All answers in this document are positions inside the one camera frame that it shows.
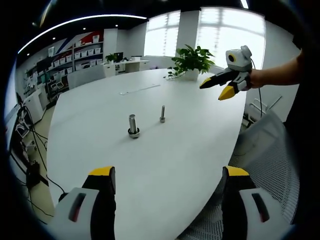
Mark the black computer monitor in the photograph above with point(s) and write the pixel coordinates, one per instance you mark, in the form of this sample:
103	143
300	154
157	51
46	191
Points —
118	56

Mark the person's right forearm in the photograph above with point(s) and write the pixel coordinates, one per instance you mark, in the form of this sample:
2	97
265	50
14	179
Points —
282	71

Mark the large steel bolt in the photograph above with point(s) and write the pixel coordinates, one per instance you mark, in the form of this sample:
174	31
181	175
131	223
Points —
133	125

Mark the green potted plant white pot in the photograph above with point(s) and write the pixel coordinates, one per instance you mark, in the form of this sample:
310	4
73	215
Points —
192	60

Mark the black office chair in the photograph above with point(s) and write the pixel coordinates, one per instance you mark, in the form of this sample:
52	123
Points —
58	86

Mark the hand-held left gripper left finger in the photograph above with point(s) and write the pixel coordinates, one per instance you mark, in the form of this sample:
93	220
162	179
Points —
97	200

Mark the white low cabinet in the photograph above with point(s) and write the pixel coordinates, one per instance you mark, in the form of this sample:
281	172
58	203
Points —
36	105

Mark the person's body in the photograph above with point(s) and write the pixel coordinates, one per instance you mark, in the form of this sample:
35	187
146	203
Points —
305	125

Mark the white office desk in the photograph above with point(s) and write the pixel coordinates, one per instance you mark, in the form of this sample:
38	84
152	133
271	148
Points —
130	65

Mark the small green desk plant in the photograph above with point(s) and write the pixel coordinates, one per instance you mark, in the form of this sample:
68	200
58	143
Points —
110	58

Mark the shelf with white boxes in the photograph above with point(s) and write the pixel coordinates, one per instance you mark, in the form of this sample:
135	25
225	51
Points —
75	55

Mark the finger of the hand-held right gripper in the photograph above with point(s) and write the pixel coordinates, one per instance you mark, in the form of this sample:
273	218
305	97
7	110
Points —
220	78
236	85

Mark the small steel bolt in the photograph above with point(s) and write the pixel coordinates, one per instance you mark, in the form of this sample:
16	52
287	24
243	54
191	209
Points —
163	113

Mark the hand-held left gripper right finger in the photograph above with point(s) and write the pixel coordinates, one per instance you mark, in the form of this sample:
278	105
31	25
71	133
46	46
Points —
240	200

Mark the white mesh office chair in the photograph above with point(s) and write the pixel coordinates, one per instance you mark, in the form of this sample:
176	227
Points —
265	150

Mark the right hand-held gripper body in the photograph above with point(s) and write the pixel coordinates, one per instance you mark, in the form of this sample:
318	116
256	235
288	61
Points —
240	61

